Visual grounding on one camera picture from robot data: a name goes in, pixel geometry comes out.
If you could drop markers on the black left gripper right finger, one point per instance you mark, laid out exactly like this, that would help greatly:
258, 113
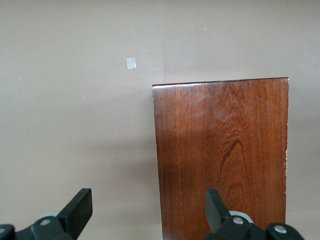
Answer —
217, 215

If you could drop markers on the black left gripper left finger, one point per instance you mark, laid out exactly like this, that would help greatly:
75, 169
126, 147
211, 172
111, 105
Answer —
75, 215

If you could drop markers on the dark brown wooden drawer cabinet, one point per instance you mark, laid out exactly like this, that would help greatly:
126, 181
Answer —
220, 150

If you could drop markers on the brown table cover sheet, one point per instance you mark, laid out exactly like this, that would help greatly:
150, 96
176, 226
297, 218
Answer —
75, 125

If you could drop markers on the small clear tape piece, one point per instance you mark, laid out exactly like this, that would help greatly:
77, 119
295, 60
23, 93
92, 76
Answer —
131, 63

